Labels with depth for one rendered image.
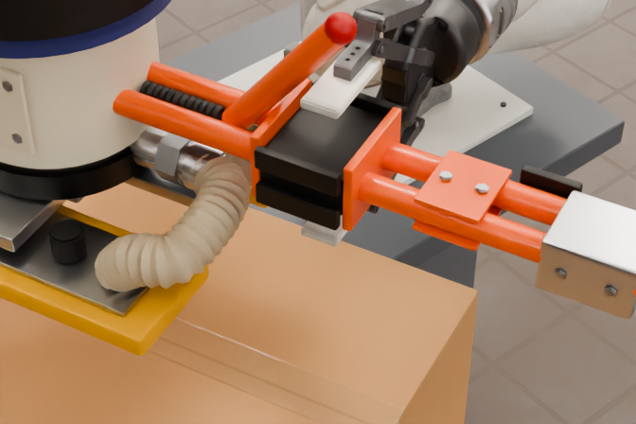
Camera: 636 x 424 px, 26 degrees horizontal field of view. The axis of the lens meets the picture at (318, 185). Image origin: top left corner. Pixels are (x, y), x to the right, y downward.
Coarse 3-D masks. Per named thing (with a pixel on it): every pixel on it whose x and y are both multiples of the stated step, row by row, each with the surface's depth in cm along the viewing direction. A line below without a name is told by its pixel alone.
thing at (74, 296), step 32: (64, 224) 108; (96, 224) 113; (0, 256) 109; (32, 256) 109; (64, 256) 108; (96, 256) 109; (0, 288) 108; (32, 288) 107; (64, 288) 107; (96, 288) 107; (160, 288) 107; (192, 288) 108; (64, 320) 106; (96, 320) 105; (128, 320) 105; (160, 320) 105
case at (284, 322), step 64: (128, 192) 143; (256, 256) 136; (320, 256) 136; (384, 256) 136; (0, 320) 130; (192, 320) 130; (256, 320) 130; (320, 320) 130; (384, 320) 130; (448, 320) 130; (0, 384) 124; (64, 384) 124; (128, 384) 124; (192, 384) 124; (256, 384) 124; (320, 384) 124; (384, 384) 124; (448, 384) 133
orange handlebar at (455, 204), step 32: (160, 64) 109; (128, 96) 106; (224, 96) 106; (160, 128) 105; (192, 128) 104; (224, 128) 103; (384, 160) 102; (416, 160) 101; (448, 160) 100; (480, 160) 100; (384, 192) 98; (416, 192) 98; (448, 192) 97; (480, 192) 97; (512, 192) 98; (544, 192) 98; (416, 224) 98; (448, 224) 97; (480, 224) 96; (512, 224) 95
